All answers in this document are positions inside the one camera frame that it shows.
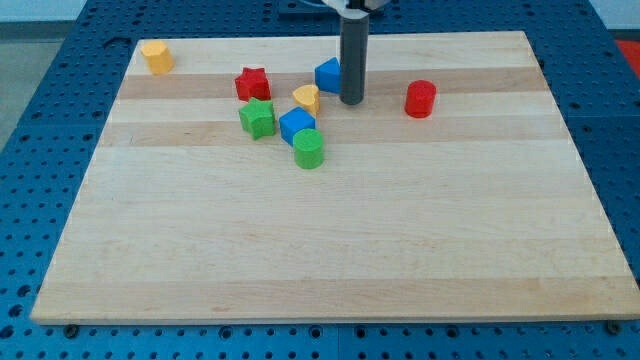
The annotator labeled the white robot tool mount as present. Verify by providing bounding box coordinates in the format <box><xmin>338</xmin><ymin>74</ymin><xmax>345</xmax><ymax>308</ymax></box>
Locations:
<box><xmin>322</xmin><ymin>0</ymin><xmax>388</xmax><ymax>12</ymax></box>

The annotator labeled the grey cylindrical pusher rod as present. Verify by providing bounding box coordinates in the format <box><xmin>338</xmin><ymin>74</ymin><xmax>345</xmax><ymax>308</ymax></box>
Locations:
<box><xmin>340</xmin><ymin>8</ymin><xmax>369</xmax><ymax>105</ymax></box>

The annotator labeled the blue triangle block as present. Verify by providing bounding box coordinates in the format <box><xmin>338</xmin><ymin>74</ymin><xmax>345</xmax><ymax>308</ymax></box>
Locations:
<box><xmin>314</xmin><ymin>57</ymin><xmax>341</xmax><ymax>94</ymax></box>

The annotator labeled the yellow heart block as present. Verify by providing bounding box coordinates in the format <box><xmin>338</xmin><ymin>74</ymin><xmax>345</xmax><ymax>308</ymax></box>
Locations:
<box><xmin>292</xmin><ymin>84</ymin><xmax>320</xmax><ymax>117</ymax></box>

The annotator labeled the red cylinder block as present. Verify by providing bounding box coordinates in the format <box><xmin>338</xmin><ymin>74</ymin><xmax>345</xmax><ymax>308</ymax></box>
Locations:
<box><xmin>404</xmin><ymin>80</ymin><xmax>437</xmax><ymax>118</ymax></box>

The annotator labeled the blue cube block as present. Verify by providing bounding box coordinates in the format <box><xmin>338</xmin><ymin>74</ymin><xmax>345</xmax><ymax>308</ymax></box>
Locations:
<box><xmin>279</xmin><ymin>107</ymin><xmax>316</xmax><ymax>146</ymax></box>

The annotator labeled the red star block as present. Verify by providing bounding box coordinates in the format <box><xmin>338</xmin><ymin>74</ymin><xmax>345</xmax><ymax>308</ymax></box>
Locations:
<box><xmin>234</xmin><ymin>67</ymin><xmax>271</xmax><ymax>101</ymax></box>

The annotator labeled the green cylinder block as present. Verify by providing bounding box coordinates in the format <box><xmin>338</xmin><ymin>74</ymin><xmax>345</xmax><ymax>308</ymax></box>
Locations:
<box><xmin>293</xmin><ymin>128</ymin><xmax>324</xmax><ymax>169</ymax></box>

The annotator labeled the green star block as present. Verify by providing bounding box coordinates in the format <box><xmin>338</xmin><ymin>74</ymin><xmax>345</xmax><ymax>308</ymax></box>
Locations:
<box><xmin>238</xmin><ymin>97</ymin><xmax>276</xmax><ymax>140</ymax></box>

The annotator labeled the yellow hexagon block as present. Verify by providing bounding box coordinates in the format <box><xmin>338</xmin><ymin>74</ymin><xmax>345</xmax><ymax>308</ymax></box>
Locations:
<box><xmin>141</xmin><ymin>40</ymin><xmax>175</xmax><ymax>75</ymax></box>

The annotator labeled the wooden board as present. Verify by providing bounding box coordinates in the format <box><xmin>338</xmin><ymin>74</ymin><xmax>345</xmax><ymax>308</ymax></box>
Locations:
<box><xmin>31</xmin><ymin>31</ymin><xmax>639</xmax><ymax>325</ymax></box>

